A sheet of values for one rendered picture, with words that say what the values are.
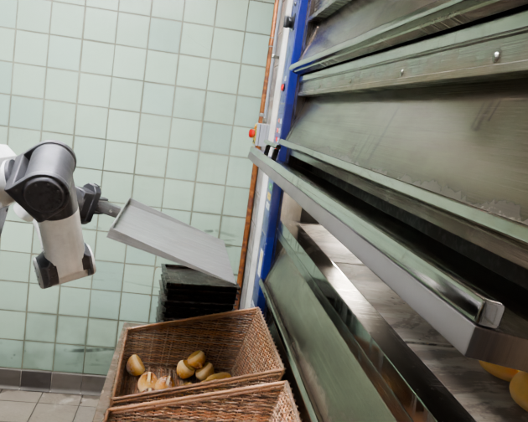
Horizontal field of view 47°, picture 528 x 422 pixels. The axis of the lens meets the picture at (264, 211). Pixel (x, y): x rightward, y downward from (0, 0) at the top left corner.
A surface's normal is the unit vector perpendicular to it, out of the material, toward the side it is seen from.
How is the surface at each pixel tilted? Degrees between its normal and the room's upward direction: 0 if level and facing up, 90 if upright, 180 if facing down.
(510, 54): 90
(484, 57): 90
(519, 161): 70
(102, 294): 90
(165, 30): 90
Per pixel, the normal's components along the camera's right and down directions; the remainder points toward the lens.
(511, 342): 0.11, 0.17
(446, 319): -0.95, -0.26
